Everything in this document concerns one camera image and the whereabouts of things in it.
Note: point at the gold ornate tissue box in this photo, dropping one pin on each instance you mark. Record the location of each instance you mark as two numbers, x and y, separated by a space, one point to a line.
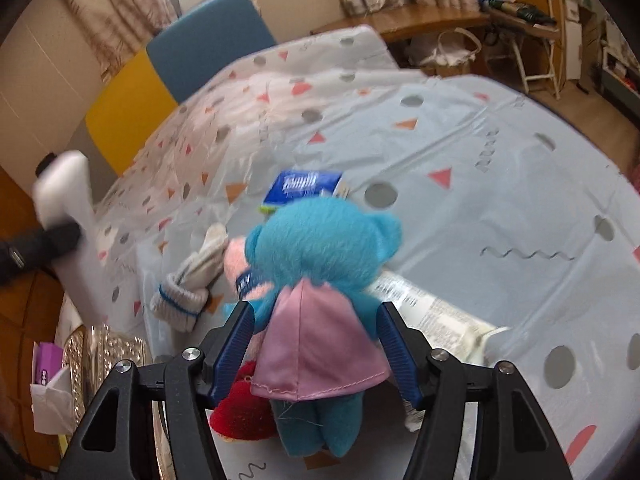
107 360

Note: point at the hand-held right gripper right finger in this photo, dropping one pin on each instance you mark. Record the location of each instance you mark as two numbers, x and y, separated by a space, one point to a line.
400 360

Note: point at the wooden wardrobe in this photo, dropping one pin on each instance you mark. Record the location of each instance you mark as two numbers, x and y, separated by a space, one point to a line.
25 320

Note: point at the wooden desk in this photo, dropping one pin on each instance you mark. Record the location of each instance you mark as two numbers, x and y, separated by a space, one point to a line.
425 22

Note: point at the white basket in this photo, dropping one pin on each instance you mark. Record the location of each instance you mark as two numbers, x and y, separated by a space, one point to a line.
450 55

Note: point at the blue plush bear pink cape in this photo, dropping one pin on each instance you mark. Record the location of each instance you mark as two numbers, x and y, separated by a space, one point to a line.
320 245

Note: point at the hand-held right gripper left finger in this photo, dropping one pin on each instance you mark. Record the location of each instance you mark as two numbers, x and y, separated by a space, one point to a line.
235 350

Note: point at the white socks blue band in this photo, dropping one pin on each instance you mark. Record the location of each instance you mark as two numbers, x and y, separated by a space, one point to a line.
190 280

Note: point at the grey yellow blue chair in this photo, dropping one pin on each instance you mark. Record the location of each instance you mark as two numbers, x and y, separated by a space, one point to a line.
210 45

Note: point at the white sponge block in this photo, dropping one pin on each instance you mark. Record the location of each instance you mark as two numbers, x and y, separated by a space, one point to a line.
440 315

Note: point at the patterned plastic tablecloth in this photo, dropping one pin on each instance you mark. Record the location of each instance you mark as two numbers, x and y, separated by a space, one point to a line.
500 210

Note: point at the dark folded umbrella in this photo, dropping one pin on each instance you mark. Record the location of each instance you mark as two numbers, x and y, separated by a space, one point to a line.
520 10

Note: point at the purple tissue box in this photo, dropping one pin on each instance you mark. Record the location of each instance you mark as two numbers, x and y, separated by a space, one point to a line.
47 360

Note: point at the blue tissue pack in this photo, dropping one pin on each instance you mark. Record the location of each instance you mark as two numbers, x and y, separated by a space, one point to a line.
300 185

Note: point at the white storage shelf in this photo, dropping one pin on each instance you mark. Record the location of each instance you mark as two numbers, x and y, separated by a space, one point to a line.
575 35

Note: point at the red plush toy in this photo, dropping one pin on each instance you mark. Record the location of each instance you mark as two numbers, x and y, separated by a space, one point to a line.
240 410

